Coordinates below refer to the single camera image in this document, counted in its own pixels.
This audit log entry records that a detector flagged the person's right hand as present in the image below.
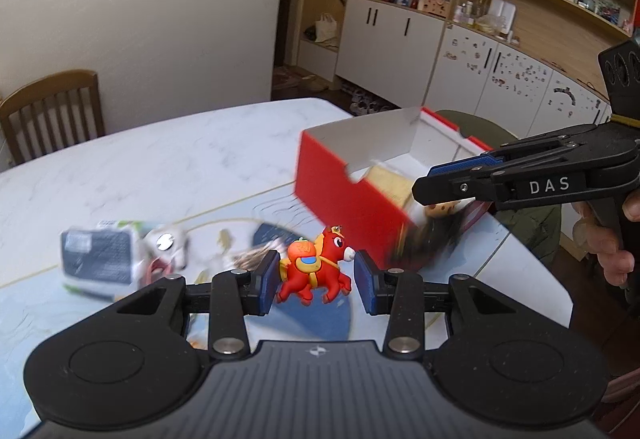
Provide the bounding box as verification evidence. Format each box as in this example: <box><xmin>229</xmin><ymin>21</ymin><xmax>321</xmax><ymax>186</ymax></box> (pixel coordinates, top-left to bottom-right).
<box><xmin>572</xmin><ymin>202</ymin><xmax>638</xmax><ymax>292</ymax></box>

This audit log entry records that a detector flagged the dark packet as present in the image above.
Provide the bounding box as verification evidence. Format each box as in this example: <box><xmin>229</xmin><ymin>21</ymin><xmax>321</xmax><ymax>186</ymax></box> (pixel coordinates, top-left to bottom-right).
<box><xmin>395</xmin><ymin>204</ymin><xmax>472</xmax><ymax>271</ymax></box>

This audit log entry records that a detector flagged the red cardboard box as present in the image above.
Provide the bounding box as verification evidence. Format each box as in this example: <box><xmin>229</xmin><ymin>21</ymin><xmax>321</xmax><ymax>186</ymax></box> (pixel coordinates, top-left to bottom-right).
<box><xmin>292</xmin><ymin>106</ymin><xmax>496</xmax><ymax>272</ymax></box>

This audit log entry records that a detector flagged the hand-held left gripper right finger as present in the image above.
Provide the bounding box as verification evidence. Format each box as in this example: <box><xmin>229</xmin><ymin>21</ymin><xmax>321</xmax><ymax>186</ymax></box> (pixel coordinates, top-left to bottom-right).
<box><xmin>352</xmin><ymin>250</ymin><xmax>521</xmax><ymax>361</ymax></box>

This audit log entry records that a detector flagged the beige tote bag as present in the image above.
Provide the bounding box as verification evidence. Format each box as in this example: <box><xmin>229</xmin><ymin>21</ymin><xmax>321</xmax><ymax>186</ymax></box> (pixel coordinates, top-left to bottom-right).
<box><xmin>314</xmin><ymin>13</ymin><xmax>340</xmax><ymax>43</ymax></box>

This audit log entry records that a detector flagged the white stickered sideboard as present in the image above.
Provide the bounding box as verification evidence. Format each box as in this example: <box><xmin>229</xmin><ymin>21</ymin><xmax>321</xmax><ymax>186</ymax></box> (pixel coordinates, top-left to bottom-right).
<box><xmin>424</xmin><ymin>23</ymin><xmax>618</xmax><ymax>140</ymax></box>

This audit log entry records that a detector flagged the cream packet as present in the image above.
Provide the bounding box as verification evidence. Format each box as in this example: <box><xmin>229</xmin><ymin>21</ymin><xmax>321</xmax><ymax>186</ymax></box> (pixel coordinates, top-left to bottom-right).
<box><xmin>362</xmin><ymin>162</ymin><xmax>417</xmax><ymax>216</ymax></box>

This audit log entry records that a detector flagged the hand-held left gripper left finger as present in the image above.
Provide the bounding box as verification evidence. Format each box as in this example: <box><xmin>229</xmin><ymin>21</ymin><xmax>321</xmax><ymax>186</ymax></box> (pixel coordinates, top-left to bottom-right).
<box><xmin>119</xmin><ymin>250</ymin><xmax>282</xmax><ymax>361</ymax></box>

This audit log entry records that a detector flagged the white lower cabinet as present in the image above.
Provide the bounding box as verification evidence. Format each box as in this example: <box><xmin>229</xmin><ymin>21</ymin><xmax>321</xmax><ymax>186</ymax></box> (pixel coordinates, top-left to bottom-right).
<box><xmin>334</xmin><ymin>0</ymin><xmax>448</xmax><ymax>97</ymax></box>

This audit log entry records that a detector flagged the white bench cabinet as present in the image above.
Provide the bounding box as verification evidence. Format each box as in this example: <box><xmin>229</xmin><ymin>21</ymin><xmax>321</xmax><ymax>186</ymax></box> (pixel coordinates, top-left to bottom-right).
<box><xmin>299</xmin><ymin>38</ymin><xmax>342</xmax><ymax>82</ymax></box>

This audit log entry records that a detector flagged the white plastic container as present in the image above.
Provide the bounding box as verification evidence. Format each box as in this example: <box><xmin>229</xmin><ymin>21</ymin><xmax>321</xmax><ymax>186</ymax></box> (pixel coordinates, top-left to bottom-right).
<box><xmin>487</xmin><ymin>0</ymin><xmax>517</xmax><ymax>42</ymax></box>

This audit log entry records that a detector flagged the brown wooden chair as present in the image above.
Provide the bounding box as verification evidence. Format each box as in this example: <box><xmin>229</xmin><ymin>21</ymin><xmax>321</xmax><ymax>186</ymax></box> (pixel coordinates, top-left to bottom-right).
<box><xmin>0</xmin><ymin>69</ymin><xmax>107</xmax><ymax>167</ymax></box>

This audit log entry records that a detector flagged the olive green chair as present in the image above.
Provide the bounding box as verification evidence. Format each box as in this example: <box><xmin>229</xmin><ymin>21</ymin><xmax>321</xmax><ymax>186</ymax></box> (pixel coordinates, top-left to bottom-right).
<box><xmin>432</xmin><ymin>109</ymin><xmax>563</xmax><ymax>267</ymax></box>

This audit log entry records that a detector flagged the printed table mat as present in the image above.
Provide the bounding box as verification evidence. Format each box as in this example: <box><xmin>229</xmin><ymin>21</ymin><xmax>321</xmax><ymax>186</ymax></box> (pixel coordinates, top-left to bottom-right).
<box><xmin>0</xmin><ymin>189</ymin><xmax>576</xmax><ymax>439</ymax></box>

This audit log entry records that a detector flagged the blue white tissue packet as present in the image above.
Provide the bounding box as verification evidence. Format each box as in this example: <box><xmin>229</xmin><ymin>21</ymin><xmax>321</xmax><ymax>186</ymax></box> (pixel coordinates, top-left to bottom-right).
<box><xmin>60</xmin><ymin>218</ymin><xmax>146</xmax><ymax>302</ymax></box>

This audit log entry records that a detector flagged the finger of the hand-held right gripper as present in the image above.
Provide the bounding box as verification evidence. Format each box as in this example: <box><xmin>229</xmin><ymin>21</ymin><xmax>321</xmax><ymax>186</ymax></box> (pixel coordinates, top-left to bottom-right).
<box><xmin>429</xmin><ymin>125</ymin><xmax>601</xmax><ymax>178</ymax></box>
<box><xmin>412</xmin><ymin>139</ymin><xmax>631</xmax><ymax>208</ymax></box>

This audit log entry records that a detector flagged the white tooth plush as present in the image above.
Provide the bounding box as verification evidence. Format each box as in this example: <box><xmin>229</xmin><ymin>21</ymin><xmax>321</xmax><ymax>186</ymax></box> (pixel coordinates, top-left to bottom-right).
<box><xmin>142</xmin><ymin>224</ymin><xmax>192</xmax><ymax>271</ymax></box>

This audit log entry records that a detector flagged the red horse toy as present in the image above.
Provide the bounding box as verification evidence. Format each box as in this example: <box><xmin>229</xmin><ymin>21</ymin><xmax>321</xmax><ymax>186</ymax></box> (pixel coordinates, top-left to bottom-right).
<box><xmin>274</xmin><ymin>225</ymin><xmax>357</xmax><ymax>306</ymax></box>

